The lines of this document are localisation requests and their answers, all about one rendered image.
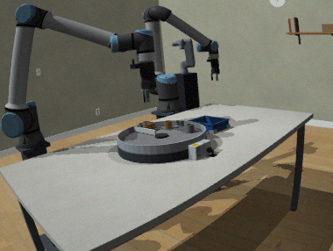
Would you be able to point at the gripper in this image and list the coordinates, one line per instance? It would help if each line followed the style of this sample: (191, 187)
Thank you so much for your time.
(214, 66)
(148, 76)

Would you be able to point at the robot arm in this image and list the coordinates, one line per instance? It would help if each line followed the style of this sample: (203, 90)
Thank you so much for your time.
(187, 29)
(22, 67)

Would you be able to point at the blue crate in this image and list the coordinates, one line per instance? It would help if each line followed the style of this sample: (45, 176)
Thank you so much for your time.
(214, 123)

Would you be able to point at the grey turntable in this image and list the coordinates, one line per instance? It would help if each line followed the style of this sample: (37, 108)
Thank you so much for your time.
(146, 149)

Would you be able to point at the grey corner guide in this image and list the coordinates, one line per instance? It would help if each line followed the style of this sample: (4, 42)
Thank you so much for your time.
(211, 131)

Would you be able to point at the black box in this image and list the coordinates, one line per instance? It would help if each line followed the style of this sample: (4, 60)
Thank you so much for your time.
(189, 90)

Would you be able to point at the steel bushing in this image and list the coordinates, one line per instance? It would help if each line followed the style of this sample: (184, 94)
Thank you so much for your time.
(141, 124)
(190, 127)

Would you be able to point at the grey jointed stand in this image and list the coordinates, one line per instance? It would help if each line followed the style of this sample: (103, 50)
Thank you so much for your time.
(189, 55)

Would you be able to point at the white control box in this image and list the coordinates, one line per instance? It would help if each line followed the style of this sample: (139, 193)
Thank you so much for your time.
(198, 149)

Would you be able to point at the dark brown book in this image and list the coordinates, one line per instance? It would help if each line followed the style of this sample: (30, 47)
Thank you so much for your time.
(296, 25)

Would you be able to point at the white table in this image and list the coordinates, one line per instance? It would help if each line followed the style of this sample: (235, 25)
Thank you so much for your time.
(116, 190)

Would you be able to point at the tan box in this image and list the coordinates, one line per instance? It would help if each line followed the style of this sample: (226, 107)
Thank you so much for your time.
(327, 28)

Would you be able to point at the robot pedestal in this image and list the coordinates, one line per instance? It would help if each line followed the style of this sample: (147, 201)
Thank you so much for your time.
(29, 149)
(163, 114)

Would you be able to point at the white wall outlet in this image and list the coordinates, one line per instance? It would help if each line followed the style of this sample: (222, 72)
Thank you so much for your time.
(97, 111)
(38, 72)

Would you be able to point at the white wall clock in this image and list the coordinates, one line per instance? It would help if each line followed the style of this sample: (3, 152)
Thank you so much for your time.
(277, 3)

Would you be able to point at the wooden wall shelf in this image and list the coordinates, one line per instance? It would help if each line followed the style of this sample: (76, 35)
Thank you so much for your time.
(309, 33)

